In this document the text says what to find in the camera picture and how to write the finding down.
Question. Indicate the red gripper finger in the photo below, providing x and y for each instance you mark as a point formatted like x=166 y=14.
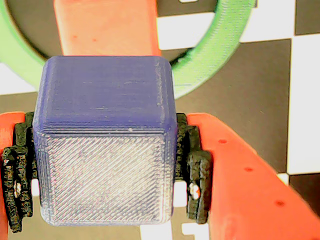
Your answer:
x=250 y=195
x=17 y=162

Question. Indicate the blue cube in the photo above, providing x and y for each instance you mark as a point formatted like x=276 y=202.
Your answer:
x=105 y=150

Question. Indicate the red cube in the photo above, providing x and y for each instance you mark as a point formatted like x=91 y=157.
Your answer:
x=107 y=27

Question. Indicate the black white marker checkerboard mat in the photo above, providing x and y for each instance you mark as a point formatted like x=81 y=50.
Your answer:
x=262 y=100

